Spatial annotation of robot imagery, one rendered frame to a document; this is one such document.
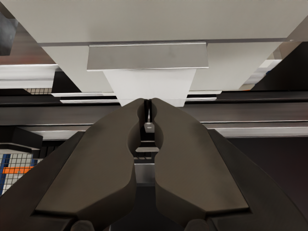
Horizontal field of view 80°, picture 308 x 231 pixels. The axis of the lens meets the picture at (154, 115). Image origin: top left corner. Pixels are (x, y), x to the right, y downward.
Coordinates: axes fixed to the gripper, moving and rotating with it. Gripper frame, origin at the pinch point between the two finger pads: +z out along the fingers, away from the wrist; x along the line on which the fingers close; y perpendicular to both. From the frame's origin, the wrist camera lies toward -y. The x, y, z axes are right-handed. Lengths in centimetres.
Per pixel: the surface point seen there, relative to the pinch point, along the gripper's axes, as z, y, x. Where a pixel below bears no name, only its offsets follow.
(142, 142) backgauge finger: 20.4, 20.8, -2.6
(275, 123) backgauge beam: 27.0, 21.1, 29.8
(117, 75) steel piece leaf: 6.2, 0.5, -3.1
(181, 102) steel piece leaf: 10.8, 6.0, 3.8
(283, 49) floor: 166, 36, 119
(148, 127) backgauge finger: 17.7, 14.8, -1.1
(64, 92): 9.2, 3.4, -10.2
